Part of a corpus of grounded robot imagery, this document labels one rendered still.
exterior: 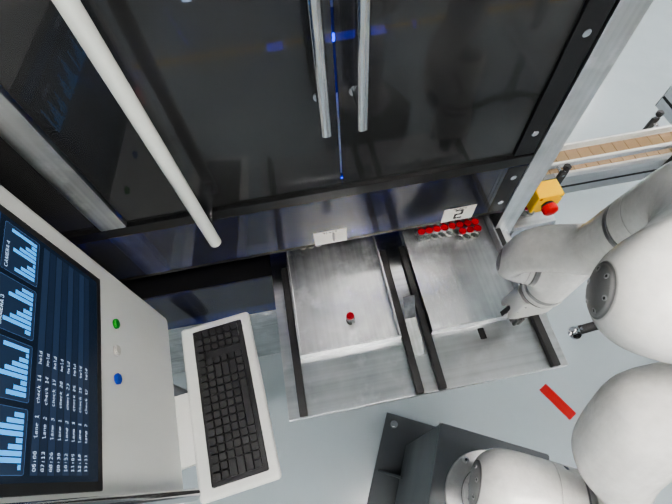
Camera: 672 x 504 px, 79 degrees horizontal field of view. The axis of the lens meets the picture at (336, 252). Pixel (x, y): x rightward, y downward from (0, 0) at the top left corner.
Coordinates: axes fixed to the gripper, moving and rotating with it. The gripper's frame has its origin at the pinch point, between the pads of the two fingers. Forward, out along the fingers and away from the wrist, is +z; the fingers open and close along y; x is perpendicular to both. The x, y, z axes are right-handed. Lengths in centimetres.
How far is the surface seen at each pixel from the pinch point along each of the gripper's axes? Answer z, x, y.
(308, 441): 96, 9, 63
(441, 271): 6.6, -18.5, 11.9
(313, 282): 7, -22, 48
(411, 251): 6.5, -26.3, 18.4
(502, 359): 7.2, 7.9, 4.3
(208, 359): 13, -8, 79
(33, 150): -50, -27, 87
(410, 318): 6.9, -6.9, 23.9
